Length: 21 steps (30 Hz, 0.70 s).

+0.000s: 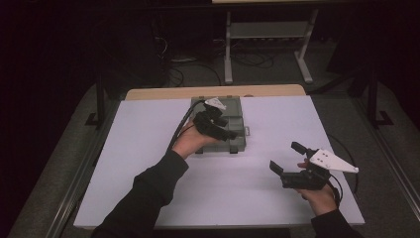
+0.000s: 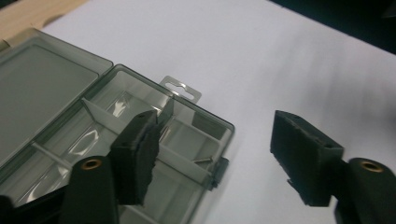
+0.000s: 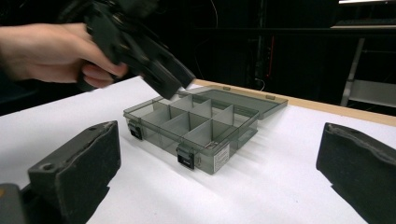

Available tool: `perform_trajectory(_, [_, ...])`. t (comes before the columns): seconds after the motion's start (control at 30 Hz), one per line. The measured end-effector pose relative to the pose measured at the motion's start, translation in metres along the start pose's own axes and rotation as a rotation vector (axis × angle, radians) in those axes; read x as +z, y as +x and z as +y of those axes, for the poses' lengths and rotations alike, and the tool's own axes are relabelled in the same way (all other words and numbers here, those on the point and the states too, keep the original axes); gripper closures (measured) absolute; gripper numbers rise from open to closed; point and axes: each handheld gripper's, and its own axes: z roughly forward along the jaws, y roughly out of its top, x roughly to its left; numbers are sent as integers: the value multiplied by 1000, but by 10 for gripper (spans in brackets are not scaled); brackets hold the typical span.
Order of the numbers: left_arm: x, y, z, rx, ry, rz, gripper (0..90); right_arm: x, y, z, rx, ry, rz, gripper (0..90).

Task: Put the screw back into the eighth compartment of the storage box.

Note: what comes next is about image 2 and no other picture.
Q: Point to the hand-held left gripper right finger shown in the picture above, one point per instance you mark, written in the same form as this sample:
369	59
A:
308	161

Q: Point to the grey plastic compartment box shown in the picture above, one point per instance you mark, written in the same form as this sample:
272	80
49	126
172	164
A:
46	93

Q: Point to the wooden table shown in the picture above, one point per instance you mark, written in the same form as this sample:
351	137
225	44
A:
28	12

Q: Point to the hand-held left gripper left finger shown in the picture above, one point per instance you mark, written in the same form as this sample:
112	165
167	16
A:
135	161

